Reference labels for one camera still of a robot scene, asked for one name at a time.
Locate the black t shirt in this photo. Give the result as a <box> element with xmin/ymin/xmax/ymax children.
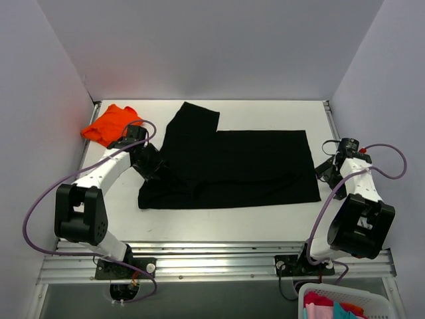
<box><xmin>137</xmin><ymin>102</ymin><xmax>321</xmax><ymax>209</ymax></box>

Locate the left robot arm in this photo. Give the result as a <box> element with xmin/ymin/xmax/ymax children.
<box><xmin>54</xmin><ymin>120</ymin><xmax>171</xmax><ymax>278</ymax></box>

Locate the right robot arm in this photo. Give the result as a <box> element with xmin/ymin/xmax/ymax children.
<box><xmin>294</xmin><ymin>138</ymin><xmax>395</xmax><ymax>274</ymax></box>

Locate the orange folded t shirt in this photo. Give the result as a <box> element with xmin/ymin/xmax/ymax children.
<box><xmin>80</xmin><ymin>104</ymin><xmax>143</xmax><ymax>148</ymax></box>

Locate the pink garment in basket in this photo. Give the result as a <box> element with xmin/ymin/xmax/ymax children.
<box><xmin>303</xmin><ymin>291</ymin><xmax>334</xmax><ymax>319</ymax></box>

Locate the white laundry basket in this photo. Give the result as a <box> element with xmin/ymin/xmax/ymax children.
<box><xmin>298</xmin><ymin>283</ymin><xmax>396</xmax><ymax>318</ymax></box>

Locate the orange garment in basket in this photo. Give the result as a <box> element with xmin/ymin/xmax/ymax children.
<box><xmin>340</xmin><ymin>302</ymin><xmax>364</xmax><ymax>316</ymax></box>

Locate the teal garment in basket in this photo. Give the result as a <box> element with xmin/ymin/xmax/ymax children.
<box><xmin>333</xmin><ymin>302</ymin><xmax>357</xmax><ymax>319</ymax></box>

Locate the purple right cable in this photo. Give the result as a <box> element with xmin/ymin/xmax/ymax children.
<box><xmin>305</xmin><ymin>143</ymin><xmax>408</xmax><ymax>286</ymax></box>

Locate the purple cable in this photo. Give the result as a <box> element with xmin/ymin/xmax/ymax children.
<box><xmin>305</xmin><ymin>143</ymin><xmax>408</xmax><ymax>286</ymax></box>
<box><xmin>22</xmin><ymin>120</ymin><xmax>158</xmax><ymax>304</ymax></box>

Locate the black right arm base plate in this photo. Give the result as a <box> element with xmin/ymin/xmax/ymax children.
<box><xmin>274</xmin><ymin>255</ymin><xmax>335</xmax><ymax>277</ymax></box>

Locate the aluminium frame rail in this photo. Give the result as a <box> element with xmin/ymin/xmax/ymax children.
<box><xmin>36</xmin><ymin>241</ymin><xmax>398</xmax><ymax>285</ymax></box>

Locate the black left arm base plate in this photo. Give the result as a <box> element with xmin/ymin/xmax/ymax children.
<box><xmin>94</xmin><ymin>257</ymin><xmax>157</xmax><ymax>280</ymax></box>

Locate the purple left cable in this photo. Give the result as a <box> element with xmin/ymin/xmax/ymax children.
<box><xmin>22</xmin><ymin>120</ymin><xmax>158</xmax><ymax>304</ymax></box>

